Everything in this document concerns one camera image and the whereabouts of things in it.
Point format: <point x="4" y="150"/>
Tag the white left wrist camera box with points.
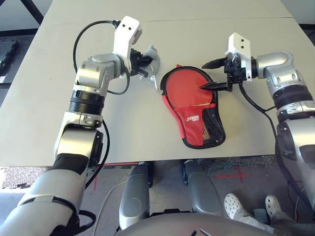
<point x="125" y="34"/>

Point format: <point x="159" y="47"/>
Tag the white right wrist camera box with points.
<point x="238" y="43"/>

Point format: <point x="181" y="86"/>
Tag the grey plush zipper charm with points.
<point x="154" y="55"/>

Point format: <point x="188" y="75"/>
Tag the grey left robot leg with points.
<point x="135" y="196"/>

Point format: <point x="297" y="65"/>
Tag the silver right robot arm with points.
<point x="280" y="64"/>

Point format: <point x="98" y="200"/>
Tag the black and red paddle case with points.
<point x="192" y="132"/>

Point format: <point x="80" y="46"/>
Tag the grey trouser leg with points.
<point x="283" y="220"/>
<point x="248" y="221"/>

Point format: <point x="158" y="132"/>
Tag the grey foot pedal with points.
<point x="260" y="215"/>

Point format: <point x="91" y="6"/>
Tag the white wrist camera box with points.
<point x="125" y="34"/>
<point x="238" y="43"/>

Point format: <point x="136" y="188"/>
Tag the grey robot torso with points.
<point x="184" y="227"/>

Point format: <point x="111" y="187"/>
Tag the white perforated clog shoe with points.
<point x="273" y="205"/>
<point x="233" y="205"/>

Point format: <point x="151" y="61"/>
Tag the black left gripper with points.
<point x="135" y="61"/>

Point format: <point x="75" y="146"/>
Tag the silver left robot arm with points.
<point x="93" y="71"/>

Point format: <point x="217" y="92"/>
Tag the black metal frame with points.
<point x="37" y="12"/>

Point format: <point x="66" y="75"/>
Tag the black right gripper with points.
<point x="235" y="70"/>

